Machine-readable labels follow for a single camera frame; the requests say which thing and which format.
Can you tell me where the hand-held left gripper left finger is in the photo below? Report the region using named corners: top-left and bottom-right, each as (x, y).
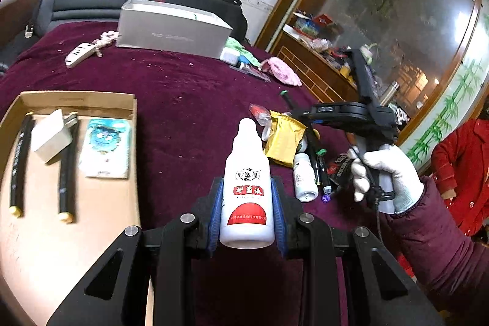
top-left (46, 176), bottom-right (226, 326)

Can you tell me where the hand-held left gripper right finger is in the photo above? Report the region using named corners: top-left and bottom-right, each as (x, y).
top-left (267, 176), bottom-right (446, 326)

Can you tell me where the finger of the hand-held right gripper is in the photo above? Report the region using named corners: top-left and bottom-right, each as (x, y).
top-left (285, 108), bottom-right (318, 126)

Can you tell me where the yellow packet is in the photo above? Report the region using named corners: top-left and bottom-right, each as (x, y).
top-left (263, 111), bottom-right (308, 168)

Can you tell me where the white bottle red label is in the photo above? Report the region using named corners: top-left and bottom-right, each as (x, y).
top-left (219, 118), bottom-right (276, 249)

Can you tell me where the clear packaged red cable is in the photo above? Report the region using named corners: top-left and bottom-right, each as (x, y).
top-left (249, 103), bottom-right (274, 127)

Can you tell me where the small white bottle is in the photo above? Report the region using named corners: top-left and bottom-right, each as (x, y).
top-left (293, 153), bottom-right (319, 202)

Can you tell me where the cardboard box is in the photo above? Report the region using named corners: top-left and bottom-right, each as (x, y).
top-left (0, 91), bottom-right (153, 326)

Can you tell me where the person's right forearm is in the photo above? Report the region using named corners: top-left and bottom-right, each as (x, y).
top-left (376, 177), bottom-right (489, 311)

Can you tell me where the person's right hand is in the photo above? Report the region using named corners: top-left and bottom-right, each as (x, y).
top-left (348, 145), bottom-right (425, 214)

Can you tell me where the steel thermos flask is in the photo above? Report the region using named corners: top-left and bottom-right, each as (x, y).
top-left (378, 81), bottom-right (400, 107)

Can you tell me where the pink cloth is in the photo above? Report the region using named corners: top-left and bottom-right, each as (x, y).
top-left (263, 57), bottom-right (302, 87)

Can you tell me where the black packet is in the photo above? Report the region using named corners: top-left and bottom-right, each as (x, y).
top-left (330, 152), bottom-right (358, 190)

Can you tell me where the clear flat packet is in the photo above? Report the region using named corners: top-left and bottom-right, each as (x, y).
top-left (229, 64), bottom-right (272, 83)

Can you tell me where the pile of shelf clutter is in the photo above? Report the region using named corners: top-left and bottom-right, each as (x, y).
top-left (285, 11), bottom-right (373, 82)

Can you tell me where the green cloth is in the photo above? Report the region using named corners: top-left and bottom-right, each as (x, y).
top-left (225, 37), bottom-right (261, 68)

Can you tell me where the small white case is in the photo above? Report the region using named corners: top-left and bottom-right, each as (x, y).
top-left (220, 47), bottom-right (241, 66)

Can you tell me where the wooden glass cabinet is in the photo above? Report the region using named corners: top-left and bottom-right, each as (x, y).
top-left (254, 0), bottom-right (489, 159)

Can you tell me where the maroon blanket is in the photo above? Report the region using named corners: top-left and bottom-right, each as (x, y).
top-left (0, 20), bottom-right (383, 326)

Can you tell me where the black bag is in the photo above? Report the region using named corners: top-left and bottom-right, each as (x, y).
top-left (214, 0), bottom-right (249, 44)

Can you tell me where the blue print tissue packet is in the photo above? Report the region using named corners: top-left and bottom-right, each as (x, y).
top-left (77, 118), bottom-right (133, 179)

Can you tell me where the grey box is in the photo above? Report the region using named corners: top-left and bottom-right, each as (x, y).
top-left (116, 0), bottom-right (233, 60)

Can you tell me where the small white box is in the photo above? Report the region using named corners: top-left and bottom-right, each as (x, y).
top-left (31, 109), bottom-right (73, 163)

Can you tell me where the pink white plush charm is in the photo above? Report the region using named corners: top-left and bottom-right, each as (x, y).
top-left (92, 30), bottom-right (117, 57)

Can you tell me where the white remote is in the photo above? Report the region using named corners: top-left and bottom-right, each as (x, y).
top-left (65, 42), bottom-right (96, 69)

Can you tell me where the black leather sofa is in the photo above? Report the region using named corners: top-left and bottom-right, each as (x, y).
top-left (0, 0), bottom-right (249, 72)

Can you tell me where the bamboo wall decal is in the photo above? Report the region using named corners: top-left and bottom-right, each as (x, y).
top-left (407, 59), bottom-right (489, 166)

